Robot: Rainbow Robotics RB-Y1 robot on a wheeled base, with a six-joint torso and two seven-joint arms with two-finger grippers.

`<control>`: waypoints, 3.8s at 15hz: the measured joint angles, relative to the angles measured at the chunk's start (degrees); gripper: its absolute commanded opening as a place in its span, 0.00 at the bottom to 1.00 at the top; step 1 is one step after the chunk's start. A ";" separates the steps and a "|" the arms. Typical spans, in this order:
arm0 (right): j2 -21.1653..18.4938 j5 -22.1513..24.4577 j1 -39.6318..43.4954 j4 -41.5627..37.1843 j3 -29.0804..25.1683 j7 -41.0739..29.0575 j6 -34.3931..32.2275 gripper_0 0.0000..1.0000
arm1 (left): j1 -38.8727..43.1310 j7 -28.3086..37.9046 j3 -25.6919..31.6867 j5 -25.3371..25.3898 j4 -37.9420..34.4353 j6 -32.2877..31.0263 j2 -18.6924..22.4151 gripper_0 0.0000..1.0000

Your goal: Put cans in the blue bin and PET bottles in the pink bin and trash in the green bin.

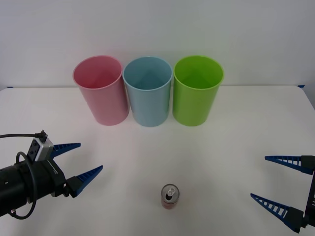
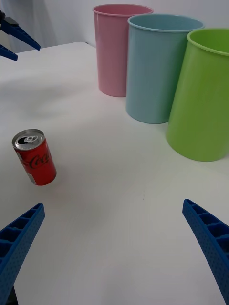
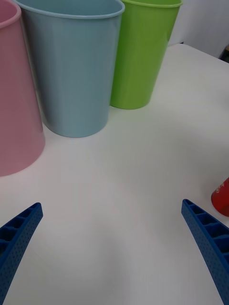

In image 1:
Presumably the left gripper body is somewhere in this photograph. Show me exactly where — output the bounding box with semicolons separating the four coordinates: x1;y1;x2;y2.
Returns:
33;158;67;198

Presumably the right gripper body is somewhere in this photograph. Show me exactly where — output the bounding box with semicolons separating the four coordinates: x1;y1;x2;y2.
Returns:
304;170;315;221

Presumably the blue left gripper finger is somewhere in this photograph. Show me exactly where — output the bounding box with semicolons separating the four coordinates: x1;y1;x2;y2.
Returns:
64;165;104;199
50;142;81;161

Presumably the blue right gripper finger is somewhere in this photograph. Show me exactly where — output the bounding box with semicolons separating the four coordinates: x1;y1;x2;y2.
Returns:
265;154;315;176
250;193;309;234

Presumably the red drink can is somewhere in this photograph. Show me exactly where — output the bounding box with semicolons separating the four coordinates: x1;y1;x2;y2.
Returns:
161;183;180;210

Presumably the pink plastic bin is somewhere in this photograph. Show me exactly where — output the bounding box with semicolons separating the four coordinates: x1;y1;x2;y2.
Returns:
72;55;130;126

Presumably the pale blue plastic bin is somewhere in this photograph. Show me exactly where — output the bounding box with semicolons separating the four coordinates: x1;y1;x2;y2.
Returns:
122;56;173;127

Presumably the green plastic bin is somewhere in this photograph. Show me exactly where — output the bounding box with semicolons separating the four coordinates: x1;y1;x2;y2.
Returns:
172;56;225;127

